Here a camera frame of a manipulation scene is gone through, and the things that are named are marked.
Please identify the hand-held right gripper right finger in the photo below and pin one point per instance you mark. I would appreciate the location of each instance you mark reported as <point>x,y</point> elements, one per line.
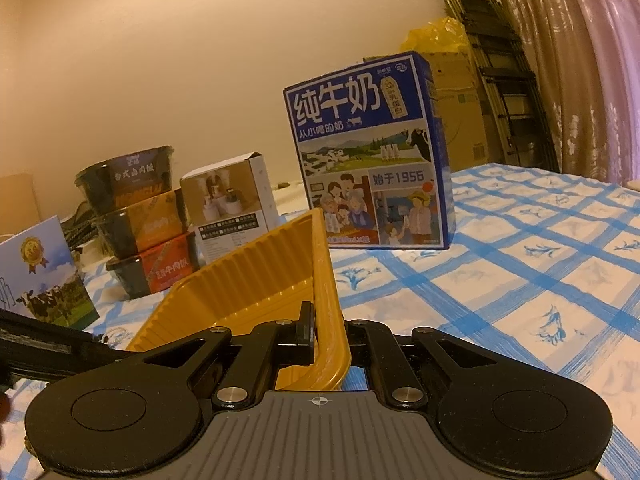
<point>360,332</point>

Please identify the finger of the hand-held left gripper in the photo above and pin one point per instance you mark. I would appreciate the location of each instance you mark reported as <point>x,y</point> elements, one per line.
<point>50,342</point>

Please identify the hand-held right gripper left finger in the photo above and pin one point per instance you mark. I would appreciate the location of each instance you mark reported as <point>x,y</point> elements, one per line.
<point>306,332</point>

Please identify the golden plastic tray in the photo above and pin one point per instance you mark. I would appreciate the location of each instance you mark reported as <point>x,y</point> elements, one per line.
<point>250,280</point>

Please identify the cow print box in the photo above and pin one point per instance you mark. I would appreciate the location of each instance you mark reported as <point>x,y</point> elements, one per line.
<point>40,270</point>

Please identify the red instant meal bowl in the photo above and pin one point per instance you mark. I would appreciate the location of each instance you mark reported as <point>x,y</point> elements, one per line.
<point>160,270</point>

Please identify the brown cardboard sheet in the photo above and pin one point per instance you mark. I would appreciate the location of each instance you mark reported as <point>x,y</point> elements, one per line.
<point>20,200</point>

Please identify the blue checked tablecloth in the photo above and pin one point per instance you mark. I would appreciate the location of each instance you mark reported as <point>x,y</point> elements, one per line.
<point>500,285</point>

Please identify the orange instant meal bowl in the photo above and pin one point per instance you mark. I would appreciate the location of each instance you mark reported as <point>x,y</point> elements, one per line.
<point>150,225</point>

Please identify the small white product box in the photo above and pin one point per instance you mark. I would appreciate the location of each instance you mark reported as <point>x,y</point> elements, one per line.
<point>225,200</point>

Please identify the black instant meal bowl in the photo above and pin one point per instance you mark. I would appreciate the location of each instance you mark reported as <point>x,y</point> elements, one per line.
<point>125,175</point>

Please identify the blue milk carton box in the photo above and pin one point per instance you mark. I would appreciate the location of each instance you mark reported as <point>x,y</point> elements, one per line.
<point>350,135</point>

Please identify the brown cardboard box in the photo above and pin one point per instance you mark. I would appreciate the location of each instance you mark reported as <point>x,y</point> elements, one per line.
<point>465,110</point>

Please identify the black folding ladder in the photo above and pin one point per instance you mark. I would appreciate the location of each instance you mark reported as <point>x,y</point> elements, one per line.
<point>505,85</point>

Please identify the yellow plastic bag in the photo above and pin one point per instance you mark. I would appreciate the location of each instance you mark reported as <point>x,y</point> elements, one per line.
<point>440,35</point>

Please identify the pink patterned curtain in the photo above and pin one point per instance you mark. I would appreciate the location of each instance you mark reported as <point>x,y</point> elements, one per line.
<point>590,60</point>

